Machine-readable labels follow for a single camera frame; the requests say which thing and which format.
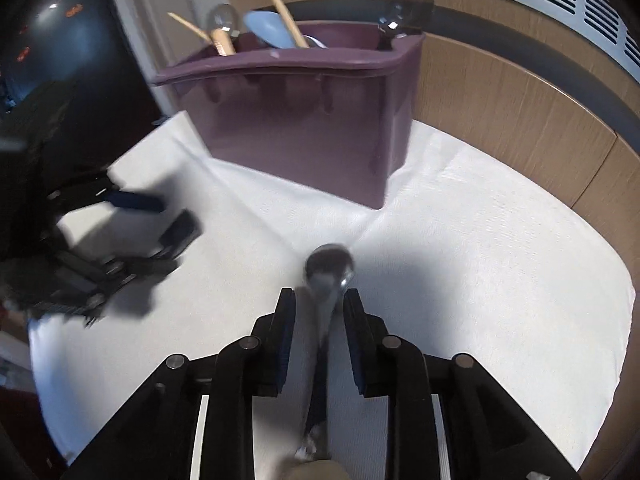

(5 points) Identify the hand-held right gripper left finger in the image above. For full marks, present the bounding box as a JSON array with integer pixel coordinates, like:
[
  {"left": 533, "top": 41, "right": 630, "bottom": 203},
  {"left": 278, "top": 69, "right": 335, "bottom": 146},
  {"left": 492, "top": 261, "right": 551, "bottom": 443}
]
[{"left": 60, "top": 287, "right": 297, "bottom": 480}]

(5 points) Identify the metal spoon with wooden handle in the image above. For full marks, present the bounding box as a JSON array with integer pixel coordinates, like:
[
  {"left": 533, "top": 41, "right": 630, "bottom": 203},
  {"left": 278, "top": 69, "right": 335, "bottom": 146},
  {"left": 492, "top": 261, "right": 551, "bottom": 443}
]
[
  {"left": 285, "top": 243, "right": 357, "bottom": 480},
  {"left": 206, "top": 3, "right": 240, "bottom": 56}
]

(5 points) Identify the white table cloth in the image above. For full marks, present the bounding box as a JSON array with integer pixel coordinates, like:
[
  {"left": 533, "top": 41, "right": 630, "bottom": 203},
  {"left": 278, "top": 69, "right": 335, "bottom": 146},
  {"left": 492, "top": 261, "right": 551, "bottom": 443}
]
[{"left": 27, "top": 110, "right": 637, "bottom": 480}]

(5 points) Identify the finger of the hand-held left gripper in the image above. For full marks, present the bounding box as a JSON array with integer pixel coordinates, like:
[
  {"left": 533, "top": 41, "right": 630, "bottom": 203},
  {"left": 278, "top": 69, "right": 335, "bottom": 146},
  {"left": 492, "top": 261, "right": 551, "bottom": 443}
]
[
  {"left": 47, "top": 169, "right": 167, "bottom": 216},
  {"left": 50, "top": 210, "right": 202, "bottom": 317}
]

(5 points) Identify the black glass cooktop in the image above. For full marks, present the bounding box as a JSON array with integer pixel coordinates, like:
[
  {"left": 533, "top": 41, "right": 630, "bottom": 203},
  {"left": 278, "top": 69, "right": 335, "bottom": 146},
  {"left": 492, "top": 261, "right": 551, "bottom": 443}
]
[{"left": 0, "top": 0, "right": 166, "bottom": 126}]

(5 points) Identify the purple plastic utensil container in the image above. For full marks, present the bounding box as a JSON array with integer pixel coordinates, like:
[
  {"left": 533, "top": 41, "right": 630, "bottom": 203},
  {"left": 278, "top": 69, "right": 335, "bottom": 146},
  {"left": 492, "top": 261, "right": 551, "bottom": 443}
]
[{"left": 151, "top": 20, "right": 427, "bottom": 211}]

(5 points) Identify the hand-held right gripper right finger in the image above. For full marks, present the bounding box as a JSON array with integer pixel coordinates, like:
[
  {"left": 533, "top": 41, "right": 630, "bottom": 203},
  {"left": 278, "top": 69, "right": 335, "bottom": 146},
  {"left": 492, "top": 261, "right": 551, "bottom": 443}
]
[{"left": 342, "top": 287, "right": 581, "bottom": 480}]

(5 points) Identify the wooden chopstick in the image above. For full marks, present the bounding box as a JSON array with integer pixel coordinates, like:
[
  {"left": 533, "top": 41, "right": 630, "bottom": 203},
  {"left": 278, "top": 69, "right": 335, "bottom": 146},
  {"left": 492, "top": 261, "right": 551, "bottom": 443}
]
[
  {"left": 166, "top": 11, "right": 215, "bottom": 45},
  {"left": 256, "top": 0, "right": 310, "bottom": 50}
]

